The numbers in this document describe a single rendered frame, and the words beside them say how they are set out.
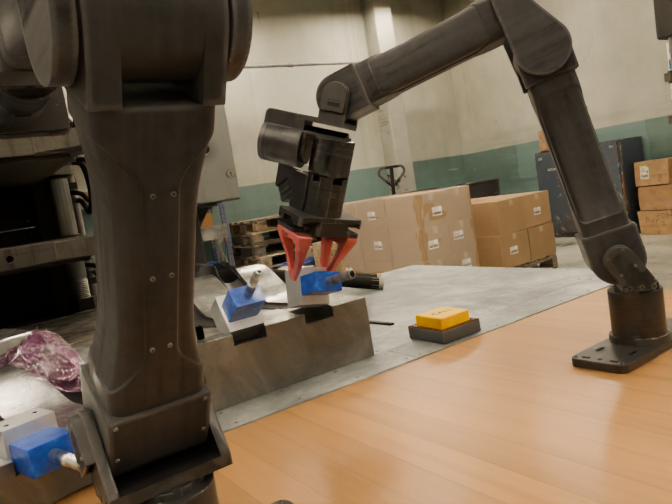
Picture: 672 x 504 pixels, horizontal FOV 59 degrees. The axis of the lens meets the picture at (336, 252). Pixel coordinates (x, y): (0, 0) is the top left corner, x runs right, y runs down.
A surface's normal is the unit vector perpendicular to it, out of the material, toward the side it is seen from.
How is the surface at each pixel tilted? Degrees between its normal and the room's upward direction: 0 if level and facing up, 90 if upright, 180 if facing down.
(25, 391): 29
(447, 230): 99
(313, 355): 90
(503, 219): 90
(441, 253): 90
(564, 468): 0
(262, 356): 90
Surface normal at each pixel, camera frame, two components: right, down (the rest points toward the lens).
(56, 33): 0.56, 0.52
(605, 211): -0.29, -0.11
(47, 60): -0.81, 0.18
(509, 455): -0.16, -0.98
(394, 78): -0.11, 0.14
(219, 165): 0.55, 0.00
